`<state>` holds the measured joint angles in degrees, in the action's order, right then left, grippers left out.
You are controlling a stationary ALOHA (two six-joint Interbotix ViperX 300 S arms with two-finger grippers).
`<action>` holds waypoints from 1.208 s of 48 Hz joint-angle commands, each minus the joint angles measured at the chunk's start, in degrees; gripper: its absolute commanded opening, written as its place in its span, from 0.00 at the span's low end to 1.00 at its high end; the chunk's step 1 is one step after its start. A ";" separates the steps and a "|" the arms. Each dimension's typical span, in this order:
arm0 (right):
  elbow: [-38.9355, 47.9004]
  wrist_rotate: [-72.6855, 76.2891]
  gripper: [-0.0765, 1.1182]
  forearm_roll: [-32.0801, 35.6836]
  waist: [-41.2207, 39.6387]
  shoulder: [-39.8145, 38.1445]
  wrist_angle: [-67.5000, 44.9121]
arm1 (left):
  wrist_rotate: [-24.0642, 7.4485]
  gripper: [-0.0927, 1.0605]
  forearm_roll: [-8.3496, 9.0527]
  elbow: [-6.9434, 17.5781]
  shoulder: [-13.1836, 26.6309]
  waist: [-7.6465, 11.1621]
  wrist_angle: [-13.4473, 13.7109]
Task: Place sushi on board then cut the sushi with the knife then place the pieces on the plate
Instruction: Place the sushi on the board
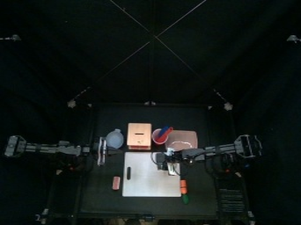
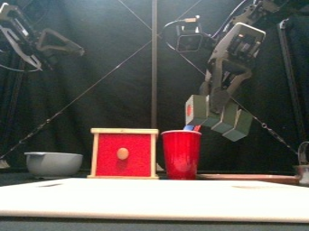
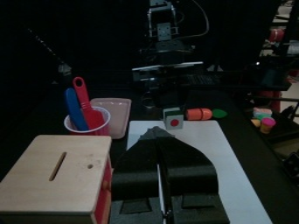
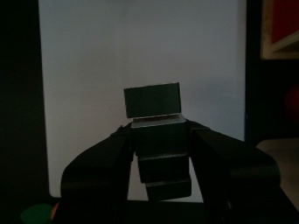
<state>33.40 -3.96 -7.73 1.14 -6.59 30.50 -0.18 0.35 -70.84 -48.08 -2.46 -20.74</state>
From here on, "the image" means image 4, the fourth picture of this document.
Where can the white cutting board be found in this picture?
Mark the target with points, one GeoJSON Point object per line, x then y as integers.
{"type": "Point", "coordinates": [86, 73]}

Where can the dark green toy sushi roll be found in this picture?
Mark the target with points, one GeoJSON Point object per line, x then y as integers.
{"type": "Point", "coordinates": [155, 100]}

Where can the wooden box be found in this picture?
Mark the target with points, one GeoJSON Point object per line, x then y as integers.
{"type": "Point", "coordinates": [269, 29]}

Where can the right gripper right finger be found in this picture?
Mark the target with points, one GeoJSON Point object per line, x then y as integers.
{"type": "Point", "coordinates": [238, 175]}

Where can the red cup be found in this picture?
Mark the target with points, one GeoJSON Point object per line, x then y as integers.
{"type": "Point", "coordinates": [294, 102]}

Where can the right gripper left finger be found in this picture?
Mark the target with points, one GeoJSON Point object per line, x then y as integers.
{"type": "Point", "coordinates": [98, 175]}

